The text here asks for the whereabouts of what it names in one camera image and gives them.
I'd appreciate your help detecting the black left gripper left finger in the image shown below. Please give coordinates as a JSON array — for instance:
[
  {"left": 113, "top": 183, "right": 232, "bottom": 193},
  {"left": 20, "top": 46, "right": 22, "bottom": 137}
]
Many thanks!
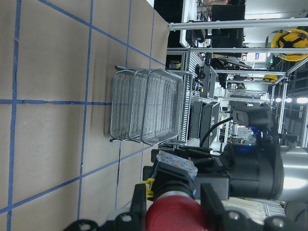
[{"left": 65, "top": 184, "right": 146, "bottom": 231}]

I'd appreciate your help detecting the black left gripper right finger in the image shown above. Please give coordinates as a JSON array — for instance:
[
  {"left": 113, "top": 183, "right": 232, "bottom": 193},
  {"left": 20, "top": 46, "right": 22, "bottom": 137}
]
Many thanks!
[{"left": 200, "top": 183, "right": 263, "bottom": 231}]

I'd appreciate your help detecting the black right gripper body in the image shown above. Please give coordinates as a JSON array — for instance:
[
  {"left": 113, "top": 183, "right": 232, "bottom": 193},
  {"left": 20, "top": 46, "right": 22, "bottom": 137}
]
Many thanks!
[{"left": 167, "top": 143, "right": 284, "bottom": 200}]

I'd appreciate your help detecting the red emergency stop button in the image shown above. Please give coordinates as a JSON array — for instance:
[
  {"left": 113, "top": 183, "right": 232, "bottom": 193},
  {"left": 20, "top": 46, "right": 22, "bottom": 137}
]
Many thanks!
[{"left": 142, "top": 149, "right": 208, "bottom": 231}]

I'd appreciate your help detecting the yellow hard hat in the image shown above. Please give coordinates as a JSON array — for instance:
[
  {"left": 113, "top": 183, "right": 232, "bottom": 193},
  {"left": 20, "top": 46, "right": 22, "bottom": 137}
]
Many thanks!
[{"left": 270, "top": 29, "right": 308, "bottom": 62}]

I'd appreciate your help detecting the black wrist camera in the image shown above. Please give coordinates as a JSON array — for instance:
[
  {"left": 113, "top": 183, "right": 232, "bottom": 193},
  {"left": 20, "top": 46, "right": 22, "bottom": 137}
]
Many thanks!
[{"left": 232, "top": 106, "right": 274, "bottom": 128}]

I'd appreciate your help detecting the silver wire mesh shelf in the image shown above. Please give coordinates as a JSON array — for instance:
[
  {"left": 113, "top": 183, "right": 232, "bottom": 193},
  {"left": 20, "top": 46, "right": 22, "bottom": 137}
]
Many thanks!
[{"left": 110, "top": 66, "right": 191, "bottom": 146}]

